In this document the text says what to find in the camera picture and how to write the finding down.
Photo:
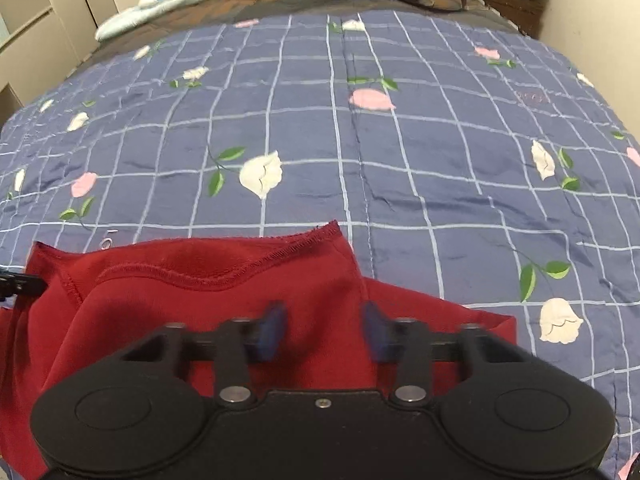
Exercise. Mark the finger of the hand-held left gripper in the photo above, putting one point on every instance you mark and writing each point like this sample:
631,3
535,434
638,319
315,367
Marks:
22,285

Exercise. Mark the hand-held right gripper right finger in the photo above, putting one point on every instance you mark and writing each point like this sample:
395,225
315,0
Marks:
376,334

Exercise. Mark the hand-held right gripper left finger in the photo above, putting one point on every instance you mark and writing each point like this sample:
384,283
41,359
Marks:
271,331

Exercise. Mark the red long-sleeve shirt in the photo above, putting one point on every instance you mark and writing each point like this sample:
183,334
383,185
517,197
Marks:
150,285

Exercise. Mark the blue floral checked quilt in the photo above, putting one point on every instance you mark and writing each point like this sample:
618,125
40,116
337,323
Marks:
400,185

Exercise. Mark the white wardrobe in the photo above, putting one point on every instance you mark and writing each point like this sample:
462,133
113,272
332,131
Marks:
20,35

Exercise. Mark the light blue folded blanket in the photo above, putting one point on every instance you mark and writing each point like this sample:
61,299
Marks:
165,0

